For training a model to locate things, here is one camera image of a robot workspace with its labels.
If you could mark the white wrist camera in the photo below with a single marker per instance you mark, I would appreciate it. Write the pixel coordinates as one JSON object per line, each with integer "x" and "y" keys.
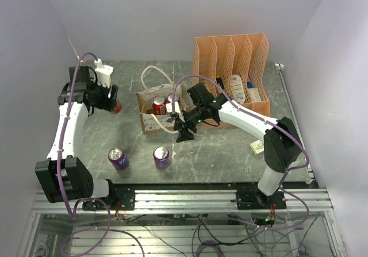
{"x": 174, "y": 110}
{"x": 104, "y": 73}

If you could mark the white blue box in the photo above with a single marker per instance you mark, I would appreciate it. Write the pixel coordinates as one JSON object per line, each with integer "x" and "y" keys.
{"x": 254, "y": 93}

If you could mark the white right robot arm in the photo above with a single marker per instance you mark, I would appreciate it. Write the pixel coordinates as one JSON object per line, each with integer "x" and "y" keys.
{"x": 282, "y": 145}

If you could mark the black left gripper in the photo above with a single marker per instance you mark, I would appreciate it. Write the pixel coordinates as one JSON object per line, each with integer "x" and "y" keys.
{"x": 108, "y": 103}

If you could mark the aluminium rail frame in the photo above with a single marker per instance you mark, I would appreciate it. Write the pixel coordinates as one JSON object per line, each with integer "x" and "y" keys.
{"x": 220, "y": 201}

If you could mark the small green white box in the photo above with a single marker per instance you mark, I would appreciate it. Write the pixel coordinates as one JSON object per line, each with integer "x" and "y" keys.
{"x": 257, "y": 147}

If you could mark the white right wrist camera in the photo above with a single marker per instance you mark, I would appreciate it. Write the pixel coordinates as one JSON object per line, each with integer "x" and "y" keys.
{"x": 174, "y": 110}

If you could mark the orange plastic file organizer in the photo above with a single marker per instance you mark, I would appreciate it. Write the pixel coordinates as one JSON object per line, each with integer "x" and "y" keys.
{"x": 236, "y": 63}

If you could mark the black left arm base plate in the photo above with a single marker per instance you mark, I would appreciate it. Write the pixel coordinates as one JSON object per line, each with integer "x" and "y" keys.
{"x": 119, "y": 198}

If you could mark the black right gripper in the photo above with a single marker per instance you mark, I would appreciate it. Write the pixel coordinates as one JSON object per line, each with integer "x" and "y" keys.
{"x": 184, "y": 134}

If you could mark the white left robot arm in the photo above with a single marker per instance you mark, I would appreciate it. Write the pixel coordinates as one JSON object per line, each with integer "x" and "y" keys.
{"x": 63, "y": 162}

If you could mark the purple soda can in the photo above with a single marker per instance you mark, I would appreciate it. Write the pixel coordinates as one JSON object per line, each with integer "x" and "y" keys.
{"x": 118, "y": 158}
{"x": 161, "y": 156}
{"x": 173, "y": 98}

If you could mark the white labelled packet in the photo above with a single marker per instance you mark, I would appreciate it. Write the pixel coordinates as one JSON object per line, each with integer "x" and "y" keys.
{"x": 237, "y": 89}

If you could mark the red cola can front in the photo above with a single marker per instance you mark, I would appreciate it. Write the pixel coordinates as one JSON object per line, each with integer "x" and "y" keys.
{"x": 158, "y": 104}

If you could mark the canvas jute cat-print bag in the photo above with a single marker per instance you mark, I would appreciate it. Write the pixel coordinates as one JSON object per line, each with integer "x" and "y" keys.
{"x": 149, "y": 122}

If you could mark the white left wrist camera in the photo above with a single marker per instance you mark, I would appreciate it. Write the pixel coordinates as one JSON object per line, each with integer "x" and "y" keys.
{"x": 104, "y": 73}

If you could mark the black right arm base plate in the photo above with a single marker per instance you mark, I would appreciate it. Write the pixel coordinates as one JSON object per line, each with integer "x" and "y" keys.
{"x": 254, "y": 199}

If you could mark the red cola can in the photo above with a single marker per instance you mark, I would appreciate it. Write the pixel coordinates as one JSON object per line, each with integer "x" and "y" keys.
{"x": 117, "y": 107}
{"x": 158, "y": 104}

